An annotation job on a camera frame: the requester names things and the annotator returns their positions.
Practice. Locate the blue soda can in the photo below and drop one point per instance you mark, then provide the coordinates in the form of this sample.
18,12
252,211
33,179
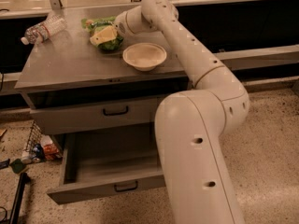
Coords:
38,153

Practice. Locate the orange snack packet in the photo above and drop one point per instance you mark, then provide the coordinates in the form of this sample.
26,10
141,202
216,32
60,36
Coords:
51,152

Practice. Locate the green sponge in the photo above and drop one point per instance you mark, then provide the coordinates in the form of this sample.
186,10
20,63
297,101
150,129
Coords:
18,166

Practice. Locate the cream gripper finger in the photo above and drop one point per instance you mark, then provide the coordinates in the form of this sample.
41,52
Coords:
107,34

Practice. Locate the open grey lower drawer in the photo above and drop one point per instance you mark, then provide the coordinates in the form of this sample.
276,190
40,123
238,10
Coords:
108,162

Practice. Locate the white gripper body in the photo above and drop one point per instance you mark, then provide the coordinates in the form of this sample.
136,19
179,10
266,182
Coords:
121,25

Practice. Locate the grey drawer cabinet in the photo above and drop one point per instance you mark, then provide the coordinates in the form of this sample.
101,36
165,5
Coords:
68,70

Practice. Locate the black stand leg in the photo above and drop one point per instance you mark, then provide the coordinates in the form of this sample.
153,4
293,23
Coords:
14,215

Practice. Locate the clear plastic water bottle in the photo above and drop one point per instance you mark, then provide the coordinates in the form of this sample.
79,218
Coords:
44,30

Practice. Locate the wire basket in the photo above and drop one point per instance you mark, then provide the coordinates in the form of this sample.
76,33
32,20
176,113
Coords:
33,138

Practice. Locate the green rice chip bag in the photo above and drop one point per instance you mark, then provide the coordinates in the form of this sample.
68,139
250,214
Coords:
96,25

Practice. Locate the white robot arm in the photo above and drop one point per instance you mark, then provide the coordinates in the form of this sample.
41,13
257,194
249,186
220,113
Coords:
189,124

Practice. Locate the white paper bowl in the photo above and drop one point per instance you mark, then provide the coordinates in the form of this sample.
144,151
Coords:
144,56

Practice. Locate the white small bottle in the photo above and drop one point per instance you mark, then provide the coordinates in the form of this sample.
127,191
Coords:
26,157

